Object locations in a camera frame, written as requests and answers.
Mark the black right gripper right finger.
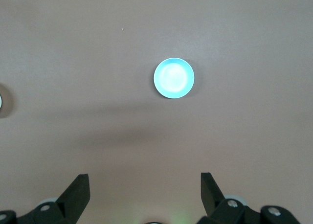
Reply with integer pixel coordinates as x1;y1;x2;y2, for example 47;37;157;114
196;172;303;224

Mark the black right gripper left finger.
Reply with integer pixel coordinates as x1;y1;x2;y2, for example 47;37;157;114
0;174;91;224

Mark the blue bowl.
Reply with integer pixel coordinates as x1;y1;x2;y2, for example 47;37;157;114
153;57;196;99

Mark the brown table cloth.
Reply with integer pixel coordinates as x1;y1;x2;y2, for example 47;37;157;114
0;0;313;224

